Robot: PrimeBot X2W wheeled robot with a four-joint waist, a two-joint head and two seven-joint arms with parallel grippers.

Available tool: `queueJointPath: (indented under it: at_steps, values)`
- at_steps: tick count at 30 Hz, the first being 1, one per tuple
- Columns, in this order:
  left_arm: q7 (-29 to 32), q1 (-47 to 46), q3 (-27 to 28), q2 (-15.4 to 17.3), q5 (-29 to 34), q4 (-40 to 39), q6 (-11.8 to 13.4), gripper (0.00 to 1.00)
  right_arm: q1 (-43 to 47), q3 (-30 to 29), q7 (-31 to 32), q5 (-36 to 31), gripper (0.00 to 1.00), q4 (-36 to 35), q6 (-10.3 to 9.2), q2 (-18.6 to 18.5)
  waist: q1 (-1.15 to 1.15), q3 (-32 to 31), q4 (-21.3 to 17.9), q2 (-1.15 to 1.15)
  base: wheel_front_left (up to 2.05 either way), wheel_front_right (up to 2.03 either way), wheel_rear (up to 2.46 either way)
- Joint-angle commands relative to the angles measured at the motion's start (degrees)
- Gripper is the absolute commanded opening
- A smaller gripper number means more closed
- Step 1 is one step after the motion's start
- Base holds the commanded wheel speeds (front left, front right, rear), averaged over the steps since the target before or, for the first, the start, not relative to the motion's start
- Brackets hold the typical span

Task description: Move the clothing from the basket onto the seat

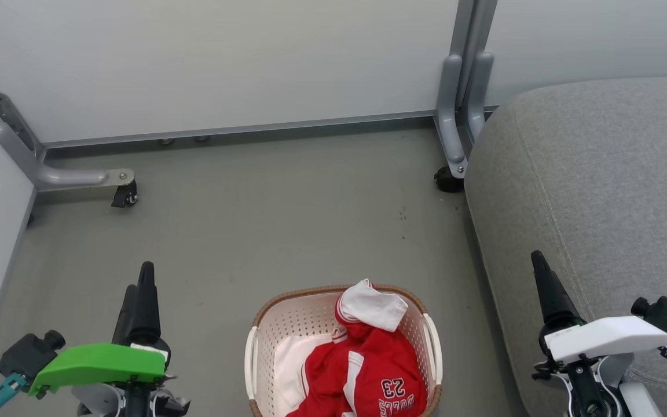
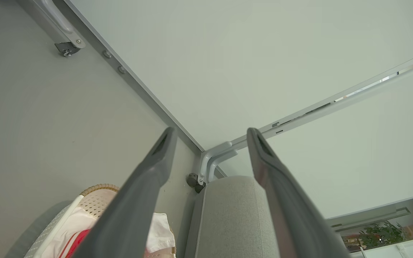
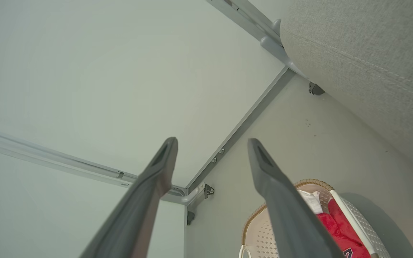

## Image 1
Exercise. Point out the white garment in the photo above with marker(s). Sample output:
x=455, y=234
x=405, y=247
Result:
x=290, y=362

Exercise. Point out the grey partition post foot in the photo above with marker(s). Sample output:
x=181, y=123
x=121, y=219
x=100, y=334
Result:
x=455, y=104

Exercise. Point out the white plastic laundry basket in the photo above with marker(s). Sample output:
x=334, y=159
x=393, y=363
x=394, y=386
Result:
x=304, y=318

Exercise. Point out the grey angled partition foot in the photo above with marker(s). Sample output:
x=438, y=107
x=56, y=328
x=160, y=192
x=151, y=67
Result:
x=61, y=176

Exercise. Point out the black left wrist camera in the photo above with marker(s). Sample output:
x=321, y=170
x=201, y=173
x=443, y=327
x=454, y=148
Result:
x=24, y=354

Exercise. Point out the grey fabric sofa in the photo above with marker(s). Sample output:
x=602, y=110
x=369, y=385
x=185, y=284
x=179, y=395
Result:
x=594, y=191

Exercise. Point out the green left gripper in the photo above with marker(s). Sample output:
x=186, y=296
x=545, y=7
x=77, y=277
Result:
x=96, y=362

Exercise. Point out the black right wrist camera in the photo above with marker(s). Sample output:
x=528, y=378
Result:
x=666, y=315

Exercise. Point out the red top with white sleeve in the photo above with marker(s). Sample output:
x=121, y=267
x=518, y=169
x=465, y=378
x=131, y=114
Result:
x=371, y=307

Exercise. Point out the red Bulls 23 jersey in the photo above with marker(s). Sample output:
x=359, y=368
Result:
x=394, y=385

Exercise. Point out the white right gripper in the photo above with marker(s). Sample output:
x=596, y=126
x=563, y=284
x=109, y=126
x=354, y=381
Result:
x=605, y=337

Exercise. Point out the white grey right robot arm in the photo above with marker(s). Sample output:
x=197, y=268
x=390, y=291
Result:
x=600, y=385

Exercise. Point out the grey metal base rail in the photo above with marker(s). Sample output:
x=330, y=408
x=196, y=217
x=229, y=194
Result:
x=241, y=128

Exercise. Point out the black caster wheel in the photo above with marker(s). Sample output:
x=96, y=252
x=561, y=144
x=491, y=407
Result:
x=125, y=196
x=447, y=180

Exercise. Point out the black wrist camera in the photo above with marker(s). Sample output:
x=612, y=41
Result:
x=666, y=315
x=24, y=354

